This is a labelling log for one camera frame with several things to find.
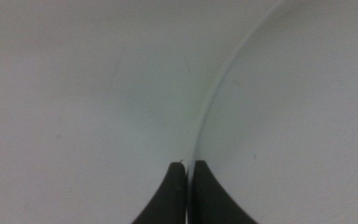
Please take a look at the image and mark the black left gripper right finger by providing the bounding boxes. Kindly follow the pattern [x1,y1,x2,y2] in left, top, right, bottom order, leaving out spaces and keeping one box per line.
[192,160,259,224]

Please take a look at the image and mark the grey shallow bowl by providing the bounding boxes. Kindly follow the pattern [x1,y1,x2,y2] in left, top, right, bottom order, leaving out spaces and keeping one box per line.
[187,0,358,224]

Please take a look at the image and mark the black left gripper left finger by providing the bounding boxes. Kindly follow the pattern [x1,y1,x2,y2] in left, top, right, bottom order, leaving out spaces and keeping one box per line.
[131,161,188,224]

